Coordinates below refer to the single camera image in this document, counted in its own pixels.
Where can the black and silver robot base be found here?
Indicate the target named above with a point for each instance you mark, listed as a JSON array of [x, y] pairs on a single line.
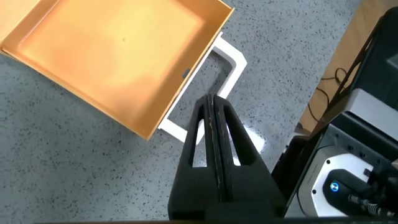
[[357, 105]]

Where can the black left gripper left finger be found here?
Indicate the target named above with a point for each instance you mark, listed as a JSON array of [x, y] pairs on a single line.
[[194, 186]]

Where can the yellow drawer case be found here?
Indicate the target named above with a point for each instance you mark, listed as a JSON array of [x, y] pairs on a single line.
[[12, 12]]

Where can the brown wooden board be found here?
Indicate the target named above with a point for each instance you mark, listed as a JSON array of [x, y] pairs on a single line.
[[351, 40]]

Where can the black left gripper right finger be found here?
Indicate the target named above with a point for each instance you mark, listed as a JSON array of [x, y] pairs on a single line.
[[248, 186]]

